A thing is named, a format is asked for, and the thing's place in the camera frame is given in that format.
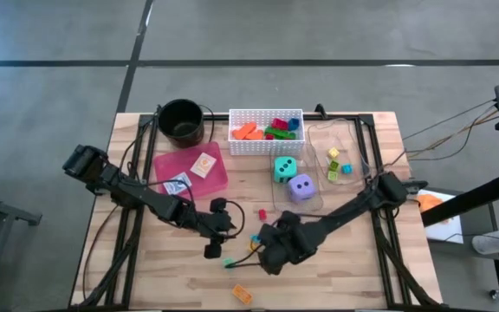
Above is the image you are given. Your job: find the white side table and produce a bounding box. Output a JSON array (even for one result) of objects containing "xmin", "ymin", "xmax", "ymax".
[{"xmin": 417, "ymin": 188, "xmax": 465, "ymax": 245}]

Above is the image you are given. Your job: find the purple foam die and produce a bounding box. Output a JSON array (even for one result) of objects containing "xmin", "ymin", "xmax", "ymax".
[{"xmin": 287, "ymin": 172, "xmax": 318, "ymax": 204}]

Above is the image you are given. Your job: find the black equipment stand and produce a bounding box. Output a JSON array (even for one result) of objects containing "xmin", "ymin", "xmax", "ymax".
[{"xmin": 420, "ymin": 81, "xmax": 499, "ymax": 300}]

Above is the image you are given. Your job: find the black round bucket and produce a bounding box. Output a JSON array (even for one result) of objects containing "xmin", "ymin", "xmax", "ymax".
[{"xmin": 157, "ymin": 98, "xmax": 205, "ymax": 150}]

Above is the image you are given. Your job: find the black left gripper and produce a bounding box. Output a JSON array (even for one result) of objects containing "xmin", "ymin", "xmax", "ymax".
[{"xmin": 186, "ymin": 197, "xmax": 237, "ymax": 260}]

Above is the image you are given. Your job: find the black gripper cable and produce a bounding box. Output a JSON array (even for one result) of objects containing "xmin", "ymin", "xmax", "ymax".
[
  {"xmin": 230, "ymin": 244, "xmax": 272, "ymax": 268},
  {"xmin": 144, "ymin": 179, "xmax": 247, "ymax": 240}
]

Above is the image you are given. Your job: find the clear plastic bin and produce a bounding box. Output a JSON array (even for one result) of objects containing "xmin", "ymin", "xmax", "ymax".
[
  {"xmin": 269, "ymin": 152, "xmax": 324, "ymax": 215},
  {"xmin": 306, "ymin": 117, "xmax": 371, "ymax": 187}
]

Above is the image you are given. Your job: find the white perforated basket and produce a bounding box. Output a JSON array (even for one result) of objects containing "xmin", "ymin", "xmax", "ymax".
[{"xmin": 227, "ymin": 107, "xmax": 306, "ymax": 157}]

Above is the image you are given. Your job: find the green long toy block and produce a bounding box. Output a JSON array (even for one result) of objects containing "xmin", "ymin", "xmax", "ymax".
[{"xmin": 263, "ymin": 126, "xmax": 297, "ymax": 141}]

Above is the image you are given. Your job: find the yellow floor cable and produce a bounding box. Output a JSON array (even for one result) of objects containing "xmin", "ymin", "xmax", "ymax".
[{"xmin": 406, "ymin": 107, "xmax": 499, "ymax": 162}]

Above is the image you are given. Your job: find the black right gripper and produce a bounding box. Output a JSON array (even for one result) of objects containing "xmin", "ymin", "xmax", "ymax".
[{"xmin": 257, "ymin": 211, "xmax": 320, "ymax": 276}]

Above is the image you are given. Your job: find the orange object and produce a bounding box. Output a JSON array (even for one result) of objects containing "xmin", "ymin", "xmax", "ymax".
[{"xmin": 418, "ymin": 193, "xmax": 446, "ymax": 214}]

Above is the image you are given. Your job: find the black floor cable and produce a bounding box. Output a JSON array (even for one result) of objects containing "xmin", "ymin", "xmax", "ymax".
[{"xmin": 400, "ymin": 98, "xmax": 499, "ymax": 144}]

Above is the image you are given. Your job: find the black aluminium table frame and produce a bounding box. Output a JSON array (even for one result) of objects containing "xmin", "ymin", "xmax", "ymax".
[{"xmin": 75, "ymin": 111, "xmax": 439, "ymax": 309}]

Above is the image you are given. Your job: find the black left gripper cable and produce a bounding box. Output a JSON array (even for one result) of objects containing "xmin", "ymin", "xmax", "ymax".
[{"xmin": 144, "ymin": 179, "xmax": 247, "ymax": 240}]

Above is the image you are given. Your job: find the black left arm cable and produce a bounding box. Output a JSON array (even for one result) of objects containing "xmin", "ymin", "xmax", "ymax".
[{"xmin": 119, "ymin": 107, "xmax": 160, "ymax": 174}]

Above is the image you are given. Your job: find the orange long toy block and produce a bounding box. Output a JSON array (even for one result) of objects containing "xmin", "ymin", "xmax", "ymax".
[{"xmin": 231, "ymin": 121, "xmax": 258, "ymax": 140}]

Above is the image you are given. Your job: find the yellow-orange toy brick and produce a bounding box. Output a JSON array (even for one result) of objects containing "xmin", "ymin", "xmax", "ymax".
[{"xmin": 231, "ymin": 284, "xmax": 254, "ymax": 305}]

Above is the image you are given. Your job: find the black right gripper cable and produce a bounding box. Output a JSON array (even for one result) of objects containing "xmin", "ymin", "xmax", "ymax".
[{"xmin": 230, "ymin": 244, "xmax": 272, "ymax": 268}]

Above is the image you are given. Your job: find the black cable beside bucket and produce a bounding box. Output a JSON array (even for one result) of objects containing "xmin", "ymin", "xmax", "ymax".
[{"xmin": 197, "ymin": 103, "xmax": 216, "ymax": 145}]

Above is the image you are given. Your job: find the blue patterned card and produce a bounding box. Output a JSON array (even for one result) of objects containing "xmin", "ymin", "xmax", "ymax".
[{"xmin": 162, "ymin": 172, "xmax": 193, "ymax": 196}]

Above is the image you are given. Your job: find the pink translucent plastic tray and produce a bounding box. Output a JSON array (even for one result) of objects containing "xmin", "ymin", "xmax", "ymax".
[{"xmin": 152, "ymin": 140, "xmax": 230, "ymax": 200}]

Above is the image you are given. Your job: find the grey metal rack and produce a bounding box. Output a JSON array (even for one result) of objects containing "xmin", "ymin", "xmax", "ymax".
[{"xmin": 0, "ymin": 185, "xmax": 43, "ymax": 312}]

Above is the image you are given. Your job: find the teal foam die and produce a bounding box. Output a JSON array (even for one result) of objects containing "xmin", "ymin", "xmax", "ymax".
[{"xmin": 273, "ymin": 155, "xmax": 298, "ymax": 184}]

